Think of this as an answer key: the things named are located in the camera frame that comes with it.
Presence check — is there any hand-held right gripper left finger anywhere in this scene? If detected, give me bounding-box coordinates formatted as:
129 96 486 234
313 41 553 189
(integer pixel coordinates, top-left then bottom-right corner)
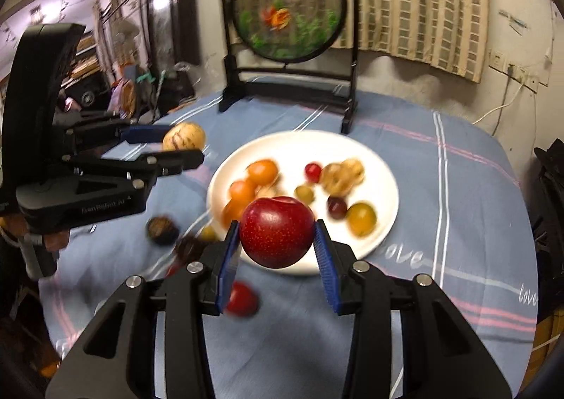
44 220 241 399

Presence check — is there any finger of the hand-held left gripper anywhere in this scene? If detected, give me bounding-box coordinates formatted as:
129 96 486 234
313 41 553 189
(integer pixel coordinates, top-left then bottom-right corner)
53 115 170 153
65 149 206 194

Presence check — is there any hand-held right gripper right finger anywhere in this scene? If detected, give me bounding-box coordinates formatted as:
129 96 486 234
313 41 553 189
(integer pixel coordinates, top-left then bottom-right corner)
313 218 515 399

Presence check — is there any striped yellow pepino melon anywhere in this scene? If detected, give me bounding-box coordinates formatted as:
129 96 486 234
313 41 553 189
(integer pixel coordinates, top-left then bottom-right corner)
162 122 207 152

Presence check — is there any small orange tangerine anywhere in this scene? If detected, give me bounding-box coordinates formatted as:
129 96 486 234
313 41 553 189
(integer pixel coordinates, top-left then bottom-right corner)
220 201 247 228
228 180 257 206

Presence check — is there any large red plum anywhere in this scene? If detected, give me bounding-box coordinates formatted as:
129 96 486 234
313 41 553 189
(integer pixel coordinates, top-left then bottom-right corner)
239 196 317 269

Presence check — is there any white round plate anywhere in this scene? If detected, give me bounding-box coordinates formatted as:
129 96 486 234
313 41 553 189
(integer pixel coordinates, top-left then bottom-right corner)
206 130 400 277

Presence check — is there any small red plum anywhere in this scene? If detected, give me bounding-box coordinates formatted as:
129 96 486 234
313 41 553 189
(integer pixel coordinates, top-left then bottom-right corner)
226 281 260 317

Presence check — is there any dark maroon passion fruit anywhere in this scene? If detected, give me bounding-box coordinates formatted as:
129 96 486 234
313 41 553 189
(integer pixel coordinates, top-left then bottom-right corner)
174 235 206 263

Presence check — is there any dark brown passion fruit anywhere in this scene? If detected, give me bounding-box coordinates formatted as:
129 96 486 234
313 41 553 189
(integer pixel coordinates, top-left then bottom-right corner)
146 216 180 245

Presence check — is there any blue striped tablecloth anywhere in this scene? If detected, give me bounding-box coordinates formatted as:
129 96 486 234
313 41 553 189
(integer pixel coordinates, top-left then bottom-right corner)
37 88 540 399

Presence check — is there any dark wooden cabinet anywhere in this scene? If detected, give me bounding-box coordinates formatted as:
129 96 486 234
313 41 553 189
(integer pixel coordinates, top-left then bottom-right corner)
145 0 201 69

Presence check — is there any goldfish screen on black stand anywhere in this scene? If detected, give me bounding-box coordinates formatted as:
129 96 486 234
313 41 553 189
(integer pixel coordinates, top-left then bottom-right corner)
218 0 360 135

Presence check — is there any beige checked curtain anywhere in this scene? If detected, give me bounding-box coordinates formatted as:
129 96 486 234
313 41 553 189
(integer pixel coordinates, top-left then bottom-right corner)
219 0 490 83

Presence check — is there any white cable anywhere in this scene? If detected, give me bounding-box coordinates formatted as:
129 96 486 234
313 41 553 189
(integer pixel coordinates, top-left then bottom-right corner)
471 73 525 125

